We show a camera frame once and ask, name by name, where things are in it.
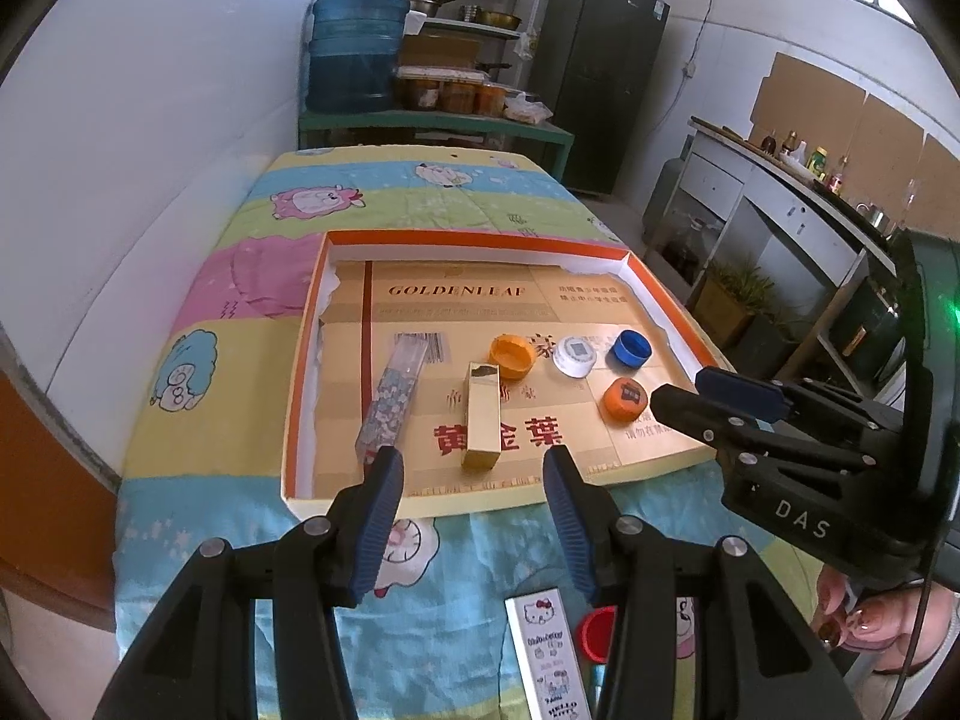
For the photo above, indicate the grey gas cylinder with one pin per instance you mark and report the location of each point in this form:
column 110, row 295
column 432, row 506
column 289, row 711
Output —
column 666, row 199

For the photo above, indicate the white kitchen counter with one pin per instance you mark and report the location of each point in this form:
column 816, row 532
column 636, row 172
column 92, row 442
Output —
column 780, row 217

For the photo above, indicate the brown cardboard box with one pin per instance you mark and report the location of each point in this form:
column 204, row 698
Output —
column 439, row 51

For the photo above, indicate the orange food jar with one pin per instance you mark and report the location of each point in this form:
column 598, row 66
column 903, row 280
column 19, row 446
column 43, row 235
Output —
column 491, row 99
column 418, row 92
column 457, row 96

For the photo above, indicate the cardboard sheets on wall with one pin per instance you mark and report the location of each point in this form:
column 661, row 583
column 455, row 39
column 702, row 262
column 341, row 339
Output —
column 832, row 112

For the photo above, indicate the potted green plant dark pot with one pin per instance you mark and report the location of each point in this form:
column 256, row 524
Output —
column 772, row 349

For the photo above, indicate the blue water jug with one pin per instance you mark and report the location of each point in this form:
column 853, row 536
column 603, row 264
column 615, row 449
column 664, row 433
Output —
column 356, row 45

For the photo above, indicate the brown wooden door frame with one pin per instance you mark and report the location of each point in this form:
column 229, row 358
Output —
column 52, row 495

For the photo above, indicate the large dark liquid bottle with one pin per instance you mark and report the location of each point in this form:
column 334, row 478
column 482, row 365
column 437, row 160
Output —
column 686, row 251

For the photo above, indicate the person's right hand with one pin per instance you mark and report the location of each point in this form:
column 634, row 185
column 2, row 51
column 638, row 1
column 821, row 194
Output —
column 862, row 619

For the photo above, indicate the dark green cooker appliance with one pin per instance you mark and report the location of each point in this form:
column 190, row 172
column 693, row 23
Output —
column 862, row 330

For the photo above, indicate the cartoon sheep printed blanket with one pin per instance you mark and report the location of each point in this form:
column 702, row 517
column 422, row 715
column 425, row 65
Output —
column 225, row 300

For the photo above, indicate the white cartoon cat box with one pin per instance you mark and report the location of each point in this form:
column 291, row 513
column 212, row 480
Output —
column 544, row 660

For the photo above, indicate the metal kettle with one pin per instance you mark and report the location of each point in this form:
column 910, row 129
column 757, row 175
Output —
column 874, row 217

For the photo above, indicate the potted green plant brown box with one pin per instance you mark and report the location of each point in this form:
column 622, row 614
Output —
column 724, row 307

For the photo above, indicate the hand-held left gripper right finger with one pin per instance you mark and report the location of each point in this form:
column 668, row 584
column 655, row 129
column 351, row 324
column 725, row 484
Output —
column 574, row 532

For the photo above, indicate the gold small box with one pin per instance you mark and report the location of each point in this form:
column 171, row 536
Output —
column 480, row 420

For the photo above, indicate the shallow orange-rimmed cardboard box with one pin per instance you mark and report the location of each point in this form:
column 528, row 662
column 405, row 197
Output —
column 450, row 420

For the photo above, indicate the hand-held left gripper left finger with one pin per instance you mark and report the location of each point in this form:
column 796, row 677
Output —
column 375, row 532

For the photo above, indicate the green low table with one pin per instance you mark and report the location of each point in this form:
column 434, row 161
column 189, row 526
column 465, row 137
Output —
column 420, row 124

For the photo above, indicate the white plastic bag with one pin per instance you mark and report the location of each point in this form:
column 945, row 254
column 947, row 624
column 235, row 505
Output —
column 529, row 108

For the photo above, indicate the plain orange bottle cap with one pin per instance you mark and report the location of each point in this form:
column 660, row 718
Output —
column 511, row 356

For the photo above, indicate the red bottle cap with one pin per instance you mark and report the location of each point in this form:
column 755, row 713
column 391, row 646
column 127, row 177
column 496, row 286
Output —
column 598, row 634

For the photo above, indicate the yellow-green bottle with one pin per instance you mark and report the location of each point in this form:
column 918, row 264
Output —
column 817, row 163

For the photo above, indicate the orange bottle cap with label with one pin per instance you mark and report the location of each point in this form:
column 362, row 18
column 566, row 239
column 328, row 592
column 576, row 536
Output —
column 622, row 401

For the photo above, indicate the white bottle cap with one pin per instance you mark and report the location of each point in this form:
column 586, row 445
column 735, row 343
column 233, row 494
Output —
column 576, row 356

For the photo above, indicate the light blue patterned small box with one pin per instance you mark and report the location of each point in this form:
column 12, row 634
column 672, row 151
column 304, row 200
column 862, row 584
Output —
column 394, row 397

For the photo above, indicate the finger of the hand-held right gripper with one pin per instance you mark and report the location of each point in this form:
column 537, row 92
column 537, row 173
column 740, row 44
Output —
column 690, row 412
column 739, row 394

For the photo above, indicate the blue bottle cap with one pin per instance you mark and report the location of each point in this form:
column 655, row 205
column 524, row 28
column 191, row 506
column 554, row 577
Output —
column 630, row 349

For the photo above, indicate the dark green refrigerator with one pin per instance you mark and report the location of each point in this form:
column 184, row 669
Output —
column 600, row 82

